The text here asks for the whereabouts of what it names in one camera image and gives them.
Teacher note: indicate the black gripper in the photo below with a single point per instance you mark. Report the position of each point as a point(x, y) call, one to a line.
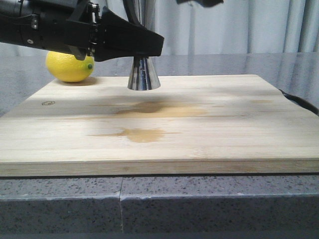
point(71, 27)

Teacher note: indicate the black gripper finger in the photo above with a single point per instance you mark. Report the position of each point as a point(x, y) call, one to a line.
point(203, 3)
point(134, 11)

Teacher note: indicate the stainless steel double jigger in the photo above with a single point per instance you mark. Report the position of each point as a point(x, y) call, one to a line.
point(143, 75)

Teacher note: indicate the grey curtain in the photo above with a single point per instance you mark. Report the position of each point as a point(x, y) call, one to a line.
point(235, 26)

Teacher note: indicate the yellow lemon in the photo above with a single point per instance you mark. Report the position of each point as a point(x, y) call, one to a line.
point(66, 68)

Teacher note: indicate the light wooden cutting board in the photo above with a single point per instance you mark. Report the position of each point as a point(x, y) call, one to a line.
point(190, 125)

